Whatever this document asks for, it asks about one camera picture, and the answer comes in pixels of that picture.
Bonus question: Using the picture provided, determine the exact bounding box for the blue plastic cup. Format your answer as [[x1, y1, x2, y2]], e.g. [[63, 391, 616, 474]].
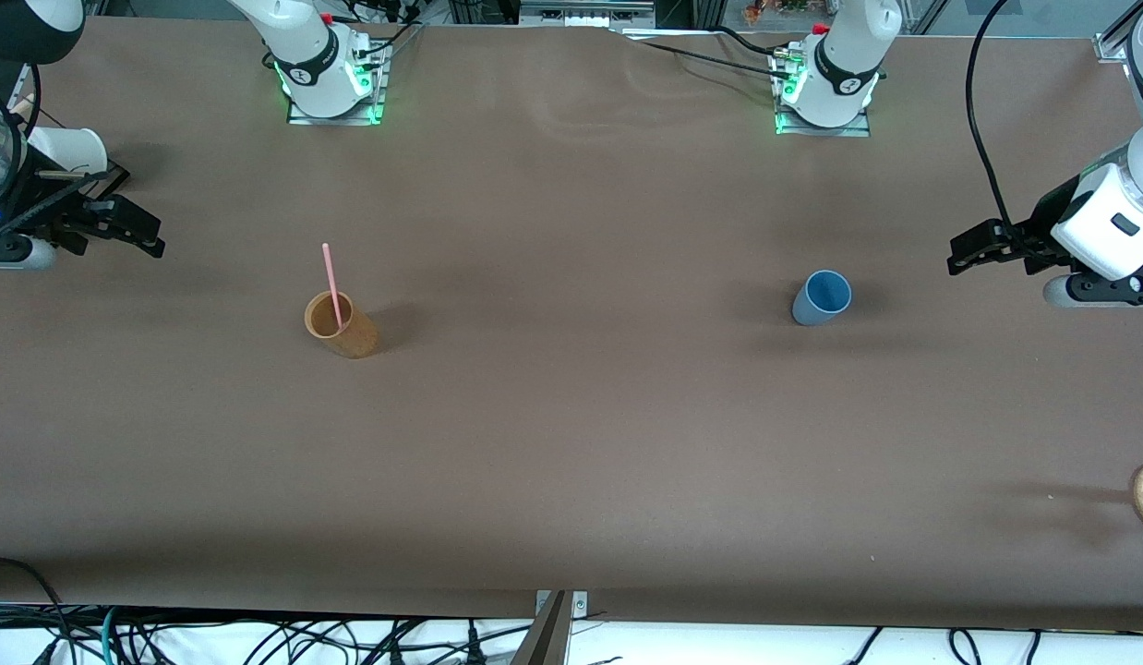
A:
[[791, 269, 852, 327]]

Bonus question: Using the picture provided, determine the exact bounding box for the pink straw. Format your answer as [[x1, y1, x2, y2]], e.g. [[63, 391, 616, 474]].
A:
[[321, 242, 344, 332]]

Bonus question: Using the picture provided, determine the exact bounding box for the white paper cup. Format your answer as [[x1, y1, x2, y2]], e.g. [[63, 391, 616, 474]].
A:
[[25, 127, 108, 176]]

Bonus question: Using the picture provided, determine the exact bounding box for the brown bamboo cup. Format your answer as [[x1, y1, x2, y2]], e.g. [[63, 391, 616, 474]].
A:
[[304, 291, 379, 360]]

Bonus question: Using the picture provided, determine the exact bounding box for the aluminium corner profile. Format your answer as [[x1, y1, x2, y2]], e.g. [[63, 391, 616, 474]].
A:
[[1093, 17, 1137, 64]]

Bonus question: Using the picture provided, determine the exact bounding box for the grey electronics box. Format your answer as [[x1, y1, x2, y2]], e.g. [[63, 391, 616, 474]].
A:
[[519, 0, 658, 29]]

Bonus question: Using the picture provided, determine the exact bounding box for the dark metal strut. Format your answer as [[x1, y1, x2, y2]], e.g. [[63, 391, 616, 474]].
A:
[[511, 591, 573, 665]]

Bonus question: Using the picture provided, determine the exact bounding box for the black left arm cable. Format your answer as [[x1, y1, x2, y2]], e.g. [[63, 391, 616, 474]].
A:
[[965, 0, 1021, 243]]

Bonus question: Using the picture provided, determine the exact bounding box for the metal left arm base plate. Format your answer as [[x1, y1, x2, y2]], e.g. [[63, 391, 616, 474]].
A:
[[770, 46, 873, 139]]

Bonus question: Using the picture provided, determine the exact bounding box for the black base cable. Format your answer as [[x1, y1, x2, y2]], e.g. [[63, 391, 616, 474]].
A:
[[622, 33, 794, 84], [345, 0, 427, 58], [710, 26, 785, 58]]

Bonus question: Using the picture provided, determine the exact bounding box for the grey metal table bracket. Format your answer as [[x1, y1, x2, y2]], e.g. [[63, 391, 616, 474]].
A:
[[535, 589, 589, 618]]

